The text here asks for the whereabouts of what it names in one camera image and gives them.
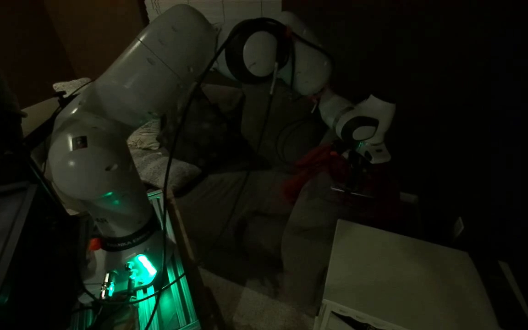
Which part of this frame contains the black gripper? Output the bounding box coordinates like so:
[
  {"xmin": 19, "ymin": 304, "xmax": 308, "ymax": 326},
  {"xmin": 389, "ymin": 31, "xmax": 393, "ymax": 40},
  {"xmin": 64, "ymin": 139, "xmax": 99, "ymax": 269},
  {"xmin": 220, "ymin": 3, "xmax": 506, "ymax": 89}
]
[{"xmin": 338, "ymin": 143, "xmax": 382, "ymax": 198}]

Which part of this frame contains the red cloth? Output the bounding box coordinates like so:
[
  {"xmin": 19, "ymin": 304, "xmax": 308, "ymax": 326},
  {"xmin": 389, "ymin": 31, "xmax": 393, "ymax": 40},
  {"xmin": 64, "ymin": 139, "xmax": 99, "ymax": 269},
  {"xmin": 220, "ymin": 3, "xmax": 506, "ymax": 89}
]
[{"xmin": 281, "ymin": 144, "xmax": 402, "ymax": 216}]

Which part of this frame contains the white carved side table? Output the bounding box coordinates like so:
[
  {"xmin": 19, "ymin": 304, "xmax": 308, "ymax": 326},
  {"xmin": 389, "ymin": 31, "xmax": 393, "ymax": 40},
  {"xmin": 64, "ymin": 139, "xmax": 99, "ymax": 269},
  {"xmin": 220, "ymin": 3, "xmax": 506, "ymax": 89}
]
[{"xmin": 312, "ymin": 218, "xmax": 504, "ymax": 330}]

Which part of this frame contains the gray sofa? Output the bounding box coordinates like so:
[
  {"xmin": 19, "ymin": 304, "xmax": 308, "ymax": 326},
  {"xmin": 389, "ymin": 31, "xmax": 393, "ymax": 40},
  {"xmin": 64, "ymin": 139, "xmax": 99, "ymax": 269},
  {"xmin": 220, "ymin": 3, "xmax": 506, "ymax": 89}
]
[{"xmin": 125, "ymin": 78, "xmax": 415, "ymax": 289}]

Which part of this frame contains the dark patterned pillow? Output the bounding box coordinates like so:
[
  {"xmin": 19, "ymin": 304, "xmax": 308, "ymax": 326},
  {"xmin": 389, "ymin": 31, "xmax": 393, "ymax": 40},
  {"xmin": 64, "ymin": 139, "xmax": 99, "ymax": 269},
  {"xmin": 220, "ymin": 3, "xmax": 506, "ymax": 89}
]
[{"xmin": 160, "ymin": 89, "xmax": 250, "ymax": 174}]

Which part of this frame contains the white pillow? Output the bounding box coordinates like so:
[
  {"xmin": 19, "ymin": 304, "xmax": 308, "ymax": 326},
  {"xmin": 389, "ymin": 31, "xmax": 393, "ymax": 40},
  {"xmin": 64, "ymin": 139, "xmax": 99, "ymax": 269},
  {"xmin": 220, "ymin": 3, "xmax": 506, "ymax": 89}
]
[{"xmin": 125, "ymin": 117, "xmax": 202, "ymax": 194}]

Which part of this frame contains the small red cap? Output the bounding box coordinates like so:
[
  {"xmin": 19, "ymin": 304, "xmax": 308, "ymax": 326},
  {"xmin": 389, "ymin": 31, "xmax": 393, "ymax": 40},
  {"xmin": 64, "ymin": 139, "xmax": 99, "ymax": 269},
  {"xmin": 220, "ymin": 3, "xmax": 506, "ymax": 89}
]
[{"xmin": 86, "ymin": 236, "xmax": 108, "ymax": 256}]

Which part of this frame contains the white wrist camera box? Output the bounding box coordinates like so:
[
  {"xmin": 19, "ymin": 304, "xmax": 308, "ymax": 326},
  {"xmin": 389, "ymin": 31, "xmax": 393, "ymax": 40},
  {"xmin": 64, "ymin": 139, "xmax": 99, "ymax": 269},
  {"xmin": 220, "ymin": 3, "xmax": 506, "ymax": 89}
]
[{"xmin": 363, "ymin": 139, "xmax": 394, "ymax": 166}]

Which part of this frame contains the thick black cable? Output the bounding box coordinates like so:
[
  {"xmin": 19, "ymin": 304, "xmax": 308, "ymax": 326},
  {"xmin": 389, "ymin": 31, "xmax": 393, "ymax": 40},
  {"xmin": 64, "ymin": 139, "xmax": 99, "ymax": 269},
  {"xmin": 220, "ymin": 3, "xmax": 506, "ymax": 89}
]
[{"xmin": 143, "ymin": 16, "xmax": 297, "ymax": 330}]

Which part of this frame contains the green lit robot mount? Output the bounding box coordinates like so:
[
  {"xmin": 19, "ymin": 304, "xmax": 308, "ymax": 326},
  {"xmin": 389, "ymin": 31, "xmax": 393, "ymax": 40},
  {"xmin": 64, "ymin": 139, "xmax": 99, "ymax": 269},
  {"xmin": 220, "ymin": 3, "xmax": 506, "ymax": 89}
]
[{"xmin": 74, "ymin": 188, "xmax": 202, "ymax": 330}]

